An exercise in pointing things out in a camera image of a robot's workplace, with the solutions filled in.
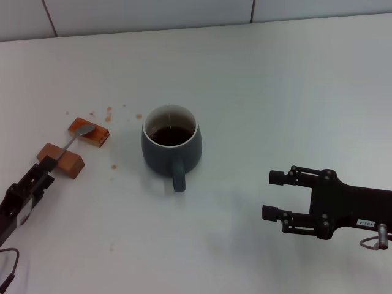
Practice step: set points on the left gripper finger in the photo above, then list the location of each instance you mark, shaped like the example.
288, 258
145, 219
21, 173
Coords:
46, 185
47, 163

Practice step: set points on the grey ceramic mug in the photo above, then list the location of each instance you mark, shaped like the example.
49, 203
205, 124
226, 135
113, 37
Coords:
159, 154

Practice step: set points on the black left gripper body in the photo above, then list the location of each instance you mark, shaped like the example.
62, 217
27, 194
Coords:
13, 208

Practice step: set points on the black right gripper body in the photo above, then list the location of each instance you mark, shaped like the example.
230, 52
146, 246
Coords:
343, 205

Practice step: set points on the orange grooved wooden block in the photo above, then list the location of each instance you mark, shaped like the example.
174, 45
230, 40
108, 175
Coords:
97, 136

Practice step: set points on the dark coffee liquid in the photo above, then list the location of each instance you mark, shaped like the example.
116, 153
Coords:
171, 136

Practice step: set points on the brown wooden block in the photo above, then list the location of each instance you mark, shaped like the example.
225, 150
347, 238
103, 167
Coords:
72, 165

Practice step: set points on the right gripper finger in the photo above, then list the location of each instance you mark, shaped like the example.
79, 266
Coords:
277, 177
270, 213

